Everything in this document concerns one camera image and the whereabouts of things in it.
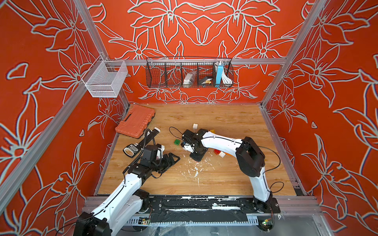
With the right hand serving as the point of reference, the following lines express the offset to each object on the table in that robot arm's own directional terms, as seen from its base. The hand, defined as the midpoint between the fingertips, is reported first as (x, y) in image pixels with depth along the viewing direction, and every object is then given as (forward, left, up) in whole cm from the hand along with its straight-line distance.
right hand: (194, 158), depth 88 cm
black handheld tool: (+5, +40, 0) cm, 41 cm away
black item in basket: (+36, -6, +31) cm, 48 cm away
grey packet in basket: (+40, +4, +29) cm, 50 cm away
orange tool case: (+24, +41, +5) cm, 48 cm away
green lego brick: (+12, +12, 0) cm, 17 cm away
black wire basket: (+51, +7, +27) cm, 58 cm away
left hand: (-5, +10, +7) cm, 13 cm away
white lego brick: (+25, 0, 0) cm, 25 cm away
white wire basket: (+41, +60, +29) cm, 78 cm away
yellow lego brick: (+22, -13, -2) cm, 26 cm away
